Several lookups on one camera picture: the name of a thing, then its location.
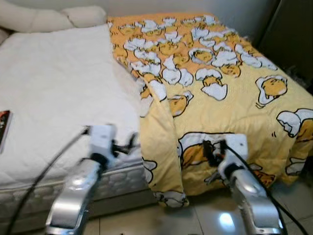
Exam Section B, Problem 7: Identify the orange cartoon-print blanket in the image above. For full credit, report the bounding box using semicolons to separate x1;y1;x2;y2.
107;12;313;209

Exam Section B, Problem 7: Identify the dark red-cover book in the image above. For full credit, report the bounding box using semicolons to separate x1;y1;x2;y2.
0;110;13;153

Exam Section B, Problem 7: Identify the grey bed base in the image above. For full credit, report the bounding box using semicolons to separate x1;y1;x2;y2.
0;188;157;233

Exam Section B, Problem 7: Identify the grey quilted mattress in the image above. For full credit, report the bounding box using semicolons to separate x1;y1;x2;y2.
0;159;152;216

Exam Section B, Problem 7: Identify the dark wardrobe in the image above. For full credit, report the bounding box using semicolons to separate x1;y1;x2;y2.
258;0;313;94

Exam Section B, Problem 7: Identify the beige long bolster pillow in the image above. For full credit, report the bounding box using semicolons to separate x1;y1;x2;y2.
0;5;108;34

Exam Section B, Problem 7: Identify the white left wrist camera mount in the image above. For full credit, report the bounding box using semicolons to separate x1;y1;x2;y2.
88;125;118;165

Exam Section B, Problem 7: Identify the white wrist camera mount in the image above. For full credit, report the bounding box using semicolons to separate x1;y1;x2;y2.
219;133;249;178
88;125;118;165

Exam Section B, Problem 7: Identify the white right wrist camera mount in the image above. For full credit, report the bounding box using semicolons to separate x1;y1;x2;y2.
219;133;249;178

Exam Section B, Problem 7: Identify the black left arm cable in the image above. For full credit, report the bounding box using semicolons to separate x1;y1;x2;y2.
4;127;91;235

